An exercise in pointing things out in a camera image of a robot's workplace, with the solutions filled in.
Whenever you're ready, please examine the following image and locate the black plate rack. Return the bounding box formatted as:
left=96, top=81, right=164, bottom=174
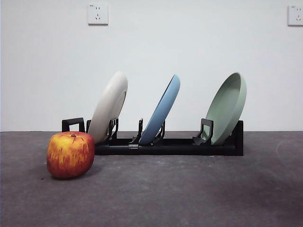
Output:
left=62, top=117, right=244, bottom=157

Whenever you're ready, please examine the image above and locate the red and yellow apple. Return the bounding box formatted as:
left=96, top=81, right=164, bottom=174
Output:
left=46, top=131, right=96, bottom=179

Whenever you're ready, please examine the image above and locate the pale yellow cream plate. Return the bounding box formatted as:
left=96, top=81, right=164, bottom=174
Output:
left=88, top=71, right=129, bottom=144

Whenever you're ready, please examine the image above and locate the blue plate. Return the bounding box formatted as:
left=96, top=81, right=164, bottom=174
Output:
left=138, top=74, right=181, bottom=146

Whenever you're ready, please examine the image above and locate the white wall socket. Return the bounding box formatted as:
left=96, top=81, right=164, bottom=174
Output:
left=88, top=3, right=109, bottom=26
left=287, top=5, right=303, bottom=26

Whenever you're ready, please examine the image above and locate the green plate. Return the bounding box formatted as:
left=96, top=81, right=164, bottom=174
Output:
left=205, top=72, right=247, bottom=146

